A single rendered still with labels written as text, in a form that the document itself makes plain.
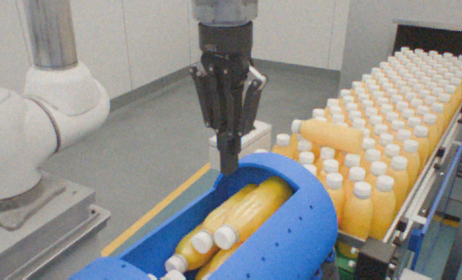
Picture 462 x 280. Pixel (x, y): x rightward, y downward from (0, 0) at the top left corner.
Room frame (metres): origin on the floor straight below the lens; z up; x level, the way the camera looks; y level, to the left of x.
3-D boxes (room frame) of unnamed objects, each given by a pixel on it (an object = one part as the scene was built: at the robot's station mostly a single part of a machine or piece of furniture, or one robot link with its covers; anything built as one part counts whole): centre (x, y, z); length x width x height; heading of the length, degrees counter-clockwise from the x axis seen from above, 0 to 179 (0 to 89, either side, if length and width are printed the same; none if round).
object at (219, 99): (0.57, 0.01, 1.42); 0.04 x 0.01 x 0.11; 144
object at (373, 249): (0.71, -0.34, 0.95); 0.10 x 0.07 x 0.10; 54
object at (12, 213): (0.76, 0.53, 1.10); 0.22 x 0.18 x 0.06; 163
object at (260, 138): (1.13, -0.04, 1.05); 0.20 x 0.10 x 0.10; 144
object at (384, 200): (0.84, -0.39, 0.99); 0.07 x 0.07 x 0.19
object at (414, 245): (1.15, -0.72, 0.70); 0.80 x 0.05 x 0.50; 144
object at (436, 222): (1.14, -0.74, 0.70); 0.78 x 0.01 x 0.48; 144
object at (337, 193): (0.85, -0.26, 0.99); 0.07 x 0.07 x 0.19
